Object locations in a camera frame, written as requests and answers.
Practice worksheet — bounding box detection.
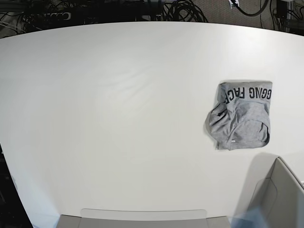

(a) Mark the black cable bundle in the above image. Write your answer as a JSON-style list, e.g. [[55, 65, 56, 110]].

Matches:
[[156, 0, 209, 22]]

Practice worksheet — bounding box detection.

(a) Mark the black power strip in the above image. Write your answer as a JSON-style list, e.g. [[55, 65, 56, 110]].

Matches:
[[31, 12, 72, 21]]

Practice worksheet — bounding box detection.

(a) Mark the grey T-shirt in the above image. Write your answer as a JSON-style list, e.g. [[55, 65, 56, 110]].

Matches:
[[208, 81, 273, 151]]

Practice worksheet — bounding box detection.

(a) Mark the grey tray front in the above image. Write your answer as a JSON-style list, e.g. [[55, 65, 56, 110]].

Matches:
[[57, 209, 231, 228]]

